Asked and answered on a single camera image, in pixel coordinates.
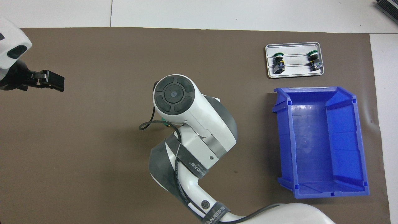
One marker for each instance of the brown table mat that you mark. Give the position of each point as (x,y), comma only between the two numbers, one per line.
(77,155)

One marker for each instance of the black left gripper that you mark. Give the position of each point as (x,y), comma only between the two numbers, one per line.
(14,79)

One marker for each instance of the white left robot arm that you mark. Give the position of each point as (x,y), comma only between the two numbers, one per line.
(9,40)

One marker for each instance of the grey metal tray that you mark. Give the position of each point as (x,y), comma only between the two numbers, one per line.
(295,70)

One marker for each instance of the grey ribbed device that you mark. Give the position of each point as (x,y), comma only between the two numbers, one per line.
(388,7)

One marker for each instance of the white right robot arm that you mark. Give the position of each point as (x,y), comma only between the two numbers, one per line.
(199,124)

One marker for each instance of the blue plastic storage bin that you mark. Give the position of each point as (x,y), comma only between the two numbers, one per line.
(314,149)

